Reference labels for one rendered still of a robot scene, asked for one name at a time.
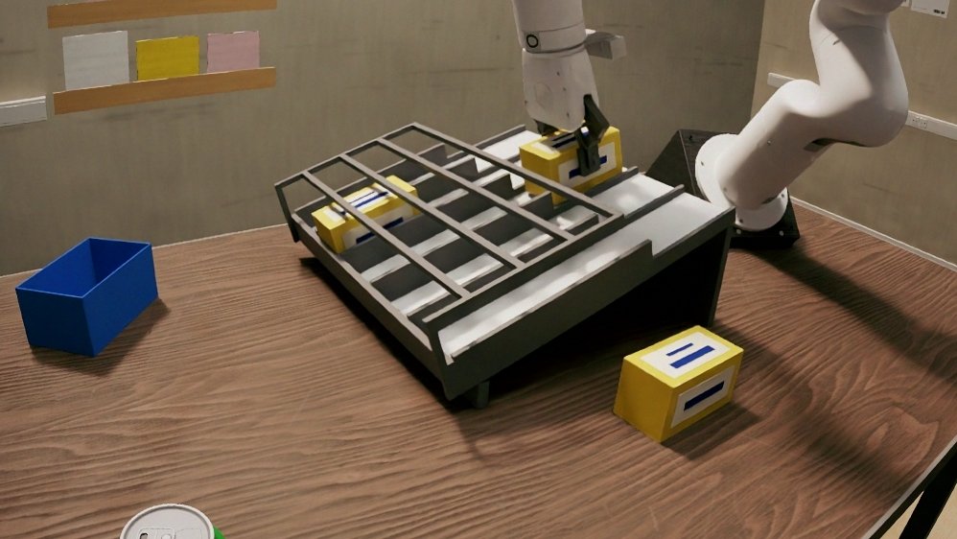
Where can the blue open box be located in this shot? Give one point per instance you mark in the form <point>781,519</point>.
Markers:
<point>88,321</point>

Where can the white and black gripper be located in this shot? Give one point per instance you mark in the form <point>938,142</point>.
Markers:
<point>559,89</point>

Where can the yellow butter carton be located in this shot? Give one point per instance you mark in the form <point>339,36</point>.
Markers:
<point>554,156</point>
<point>340,231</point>
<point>670,385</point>

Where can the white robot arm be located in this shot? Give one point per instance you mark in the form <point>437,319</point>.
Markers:
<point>863,100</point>

